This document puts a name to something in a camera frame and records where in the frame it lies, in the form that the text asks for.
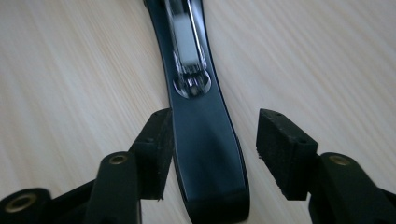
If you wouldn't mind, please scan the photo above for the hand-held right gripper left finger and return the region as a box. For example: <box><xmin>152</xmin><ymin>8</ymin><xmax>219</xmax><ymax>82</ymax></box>
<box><xmin>128</xmin><ymin>107</ymin><xmax>175</xmax><ymax>201</ymax></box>

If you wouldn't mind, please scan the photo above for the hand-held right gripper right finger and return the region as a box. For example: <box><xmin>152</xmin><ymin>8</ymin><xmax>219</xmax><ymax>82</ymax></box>
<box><xmin>255</xmin><ymin>107</ymin><xmax>319</xmax><ymax>202</ymax></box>

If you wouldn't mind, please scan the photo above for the black stapler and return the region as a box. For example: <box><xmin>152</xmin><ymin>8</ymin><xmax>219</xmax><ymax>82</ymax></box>
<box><xmin>142</xmin><ymin>0</ymin><xmax>251</xmax><ymax>224</ymax></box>

